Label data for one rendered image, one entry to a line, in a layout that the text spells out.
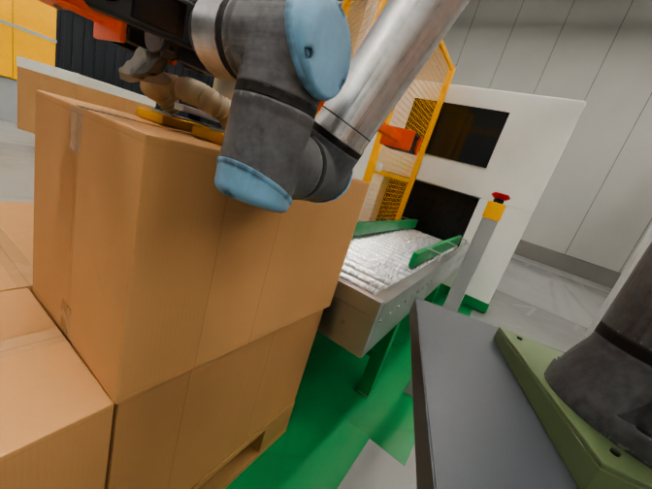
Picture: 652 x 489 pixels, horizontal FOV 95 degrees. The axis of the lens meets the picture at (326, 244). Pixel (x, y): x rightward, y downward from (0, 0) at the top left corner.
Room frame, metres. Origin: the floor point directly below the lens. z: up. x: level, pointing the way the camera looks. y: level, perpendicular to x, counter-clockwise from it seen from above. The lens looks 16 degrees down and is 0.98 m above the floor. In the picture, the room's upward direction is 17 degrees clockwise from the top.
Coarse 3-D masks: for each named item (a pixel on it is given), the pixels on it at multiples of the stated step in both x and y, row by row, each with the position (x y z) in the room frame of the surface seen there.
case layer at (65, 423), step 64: (0, 256) 0.61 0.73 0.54; (0, 320) 0.43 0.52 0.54; (0, 384) 0.33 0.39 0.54; (64, 384) 0.35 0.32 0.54; (192, 384) 0.47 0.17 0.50; (256, 384) 0.65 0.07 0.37; (0, 448) 0.25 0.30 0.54; (64, 448) 0.30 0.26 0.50; (128, 448) 0.38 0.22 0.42; (192, 448) 0.50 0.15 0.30
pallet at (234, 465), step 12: (288, 408) 0.85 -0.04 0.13; (276, 420) 0.79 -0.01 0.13; (288, 420) 0.87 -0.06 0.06; (264, 432) 0.75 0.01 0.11; (276, 432) 0.81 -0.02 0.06; (252, 444) 0.76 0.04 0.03; (264, 444) 0.77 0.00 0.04; (228, 456) 0.62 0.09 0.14; (240, 456) 0.72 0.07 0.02; (252, 456) 0.73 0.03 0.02; (216, 468) 0.58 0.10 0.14; (228, 468) 0.68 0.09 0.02; (240, 468) 0.69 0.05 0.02; (204, 480) 0.55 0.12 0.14; (216, 480) 0.63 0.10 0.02; (228, 480) 0.64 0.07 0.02
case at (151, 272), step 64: (64, 128) 0.47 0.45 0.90; (128, 128) 0.37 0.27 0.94; (64, 192) 0.46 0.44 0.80; (128, 192) 0.36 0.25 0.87; (192, 192) 0.40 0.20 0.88; (64, 256) 0.46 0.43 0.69; (128, 256) 0.35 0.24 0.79; (192, 256) 0.42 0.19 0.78; (256, 256) 0.54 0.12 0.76; (320, 256) 0.74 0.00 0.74; (64, 320) 0.45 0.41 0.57; (128, 320) 0.35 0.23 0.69; (192, 320) 0.44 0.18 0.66; (256, 320) 0.58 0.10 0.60; (128, 384) 0.36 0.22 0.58
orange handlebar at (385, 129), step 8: (40, 0) 0.42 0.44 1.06; (48, 0) 0.41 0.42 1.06; (56, 0) 0.40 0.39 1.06; (64, 0) 0.41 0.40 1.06; (72, 0) 0.41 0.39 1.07; (80, 0) 0.42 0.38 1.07; (56, 8) 0.42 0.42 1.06; (64, 8) 0.42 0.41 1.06; (72, 8) 0.41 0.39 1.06; (80, 8) 0.42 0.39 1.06; (88, 8) 0.43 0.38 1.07; (88, 16) 0.46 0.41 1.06; (96, 16) 0.44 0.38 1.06; (104, 16) 0.44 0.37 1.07; (112, 24) 0.46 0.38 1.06; (320, 104) 0.68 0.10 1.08; (384, 128) 0.73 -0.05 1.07; (392, 128) 0.77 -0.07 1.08; (392, 136) 0.78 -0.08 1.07; (400, 136) 0.82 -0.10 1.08
